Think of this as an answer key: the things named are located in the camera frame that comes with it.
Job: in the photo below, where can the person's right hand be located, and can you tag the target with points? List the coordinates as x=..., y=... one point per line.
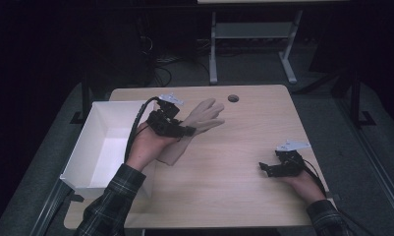
x=304, y=187

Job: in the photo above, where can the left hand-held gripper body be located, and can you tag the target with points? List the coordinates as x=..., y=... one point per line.
x=163, y=119

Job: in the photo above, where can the person's left hand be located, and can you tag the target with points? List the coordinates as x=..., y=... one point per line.
x=148, y=144

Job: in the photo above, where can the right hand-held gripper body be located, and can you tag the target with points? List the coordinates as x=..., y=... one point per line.
x=289, y=160

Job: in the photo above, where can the aluminium floor rail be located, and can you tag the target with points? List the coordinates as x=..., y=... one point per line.
x=374, y=157
x=48, y=209

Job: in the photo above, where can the white rectangular box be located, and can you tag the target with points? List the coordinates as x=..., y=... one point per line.
x=99, y=154

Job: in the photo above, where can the grey metal table frame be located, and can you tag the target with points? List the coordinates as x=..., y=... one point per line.
x=253, y=31

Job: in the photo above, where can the black metal stand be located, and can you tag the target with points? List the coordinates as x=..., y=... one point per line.
x=84, y=101
x=358, y=101

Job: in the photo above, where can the beige fabric glove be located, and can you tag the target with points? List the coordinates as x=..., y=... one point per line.
x=202, y=116

